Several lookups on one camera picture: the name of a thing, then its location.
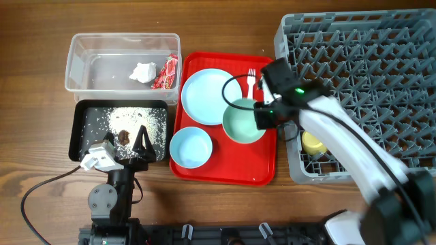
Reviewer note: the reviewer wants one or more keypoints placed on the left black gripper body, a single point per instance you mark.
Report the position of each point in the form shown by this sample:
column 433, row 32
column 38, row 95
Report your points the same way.
column 135, row 165

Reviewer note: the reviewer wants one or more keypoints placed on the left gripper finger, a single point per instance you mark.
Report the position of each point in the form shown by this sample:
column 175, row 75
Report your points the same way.
column 143, row 147
column 109, row 137

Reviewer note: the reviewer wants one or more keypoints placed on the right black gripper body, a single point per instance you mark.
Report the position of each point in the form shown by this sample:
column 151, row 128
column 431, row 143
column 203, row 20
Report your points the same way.
column 263, row 120

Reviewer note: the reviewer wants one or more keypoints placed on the rice and food scraps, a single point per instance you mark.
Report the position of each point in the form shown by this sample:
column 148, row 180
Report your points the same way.
column 124, row 123

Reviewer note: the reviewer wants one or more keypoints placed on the mint green bowl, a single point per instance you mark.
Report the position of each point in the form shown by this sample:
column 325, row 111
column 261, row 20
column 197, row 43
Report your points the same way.
column 240, row 125

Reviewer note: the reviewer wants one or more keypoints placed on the white plastic fork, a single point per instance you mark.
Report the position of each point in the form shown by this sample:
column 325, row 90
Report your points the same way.
column 251, row 80

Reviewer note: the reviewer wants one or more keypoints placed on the light blue bowl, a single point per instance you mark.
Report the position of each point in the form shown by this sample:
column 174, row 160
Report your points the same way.
column 191, row 147

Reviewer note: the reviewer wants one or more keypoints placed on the yellow plastic cup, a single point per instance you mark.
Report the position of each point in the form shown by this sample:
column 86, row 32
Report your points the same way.
column 312, row 145

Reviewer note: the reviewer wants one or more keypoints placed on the light blue plate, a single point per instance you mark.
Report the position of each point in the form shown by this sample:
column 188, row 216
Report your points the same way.
column 201, row 96

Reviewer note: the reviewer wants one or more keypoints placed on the white napkin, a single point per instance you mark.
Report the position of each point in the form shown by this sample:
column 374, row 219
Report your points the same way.
column 144, row 72

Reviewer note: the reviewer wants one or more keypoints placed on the red ketchup packet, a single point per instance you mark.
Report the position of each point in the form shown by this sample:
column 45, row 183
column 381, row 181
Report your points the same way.
column 167, row 74

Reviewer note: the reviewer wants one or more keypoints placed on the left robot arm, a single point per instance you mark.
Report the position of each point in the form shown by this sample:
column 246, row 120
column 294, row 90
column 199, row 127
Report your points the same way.
column 111, row 203

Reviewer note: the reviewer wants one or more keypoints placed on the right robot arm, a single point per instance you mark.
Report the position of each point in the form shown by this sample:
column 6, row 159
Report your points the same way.
column 401, row 202

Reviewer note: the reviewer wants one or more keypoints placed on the grey dishwasher rack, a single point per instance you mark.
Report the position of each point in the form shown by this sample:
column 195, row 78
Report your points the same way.
column 380, row 65

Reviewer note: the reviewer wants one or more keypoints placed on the black plastic tray bin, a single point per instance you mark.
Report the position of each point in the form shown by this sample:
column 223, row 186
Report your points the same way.
column 81, row 106

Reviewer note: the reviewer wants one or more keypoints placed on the red serving tray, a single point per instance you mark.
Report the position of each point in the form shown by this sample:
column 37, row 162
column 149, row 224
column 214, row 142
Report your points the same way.
column 230, row 162

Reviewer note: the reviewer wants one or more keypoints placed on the clear plastic bin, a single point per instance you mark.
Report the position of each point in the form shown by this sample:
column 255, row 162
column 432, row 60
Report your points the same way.
column 99, row 65

